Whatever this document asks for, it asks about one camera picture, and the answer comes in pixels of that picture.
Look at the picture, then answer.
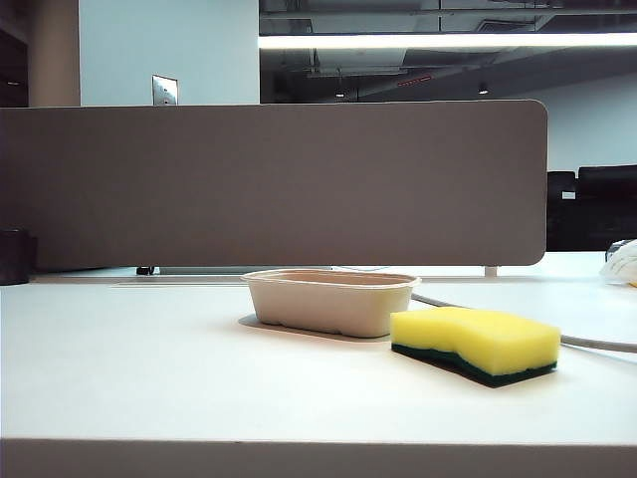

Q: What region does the yellow and green cleaning sponge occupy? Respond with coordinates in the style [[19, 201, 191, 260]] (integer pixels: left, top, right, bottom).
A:
[[389, 306, 562, 389]]

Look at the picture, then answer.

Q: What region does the white desk cable flap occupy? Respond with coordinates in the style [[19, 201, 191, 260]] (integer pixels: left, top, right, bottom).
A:
[[108, 280, 250, 290]]

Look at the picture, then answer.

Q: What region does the white plastic bag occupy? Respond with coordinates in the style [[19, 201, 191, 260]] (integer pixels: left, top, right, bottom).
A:
[[598, 238, 637, 290]]

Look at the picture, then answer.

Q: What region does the long ceiling light strip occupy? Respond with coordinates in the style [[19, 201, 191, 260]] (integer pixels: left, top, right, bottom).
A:
[[258, 32, 637, 50]]

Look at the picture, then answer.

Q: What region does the metal wall plate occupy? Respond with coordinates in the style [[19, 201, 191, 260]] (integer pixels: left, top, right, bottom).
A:
[[151, 74, 180, 108]]

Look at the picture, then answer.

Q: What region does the wide black chair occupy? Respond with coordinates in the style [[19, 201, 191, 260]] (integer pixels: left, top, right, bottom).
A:
[[576, 164, 637, 253]]

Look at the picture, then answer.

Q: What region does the silver divider base rail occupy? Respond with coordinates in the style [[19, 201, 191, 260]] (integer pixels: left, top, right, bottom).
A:
[[154, 266, 339, 276]]

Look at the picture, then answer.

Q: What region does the grey-brown desk divider panel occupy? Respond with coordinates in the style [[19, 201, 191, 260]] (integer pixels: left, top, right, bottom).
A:
[[0, 99, 548, 274]]

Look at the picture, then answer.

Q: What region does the grey cable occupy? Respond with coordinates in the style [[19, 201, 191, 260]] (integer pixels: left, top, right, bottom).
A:
[[410, 292, 637, 356]]

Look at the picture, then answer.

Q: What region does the beige paper lunch box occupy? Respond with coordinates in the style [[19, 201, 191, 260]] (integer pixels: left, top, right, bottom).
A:
[[240, 267, 423, 340]]

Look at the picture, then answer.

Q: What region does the black cylindrical cup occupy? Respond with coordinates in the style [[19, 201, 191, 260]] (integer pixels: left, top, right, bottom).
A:
[[0, 228, 40, 287]]

